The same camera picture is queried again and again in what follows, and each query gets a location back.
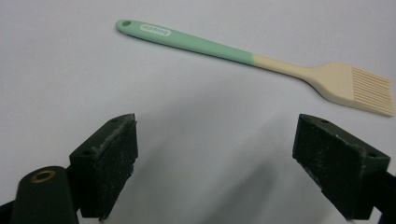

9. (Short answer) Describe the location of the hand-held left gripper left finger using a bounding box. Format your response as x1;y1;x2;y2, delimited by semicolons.
68;113;139;221

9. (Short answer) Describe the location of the green and cream silicone brush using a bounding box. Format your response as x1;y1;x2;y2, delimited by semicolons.
115;19;396;118

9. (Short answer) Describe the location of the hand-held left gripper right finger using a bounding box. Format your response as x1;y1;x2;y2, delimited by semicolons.
291;113;391;221

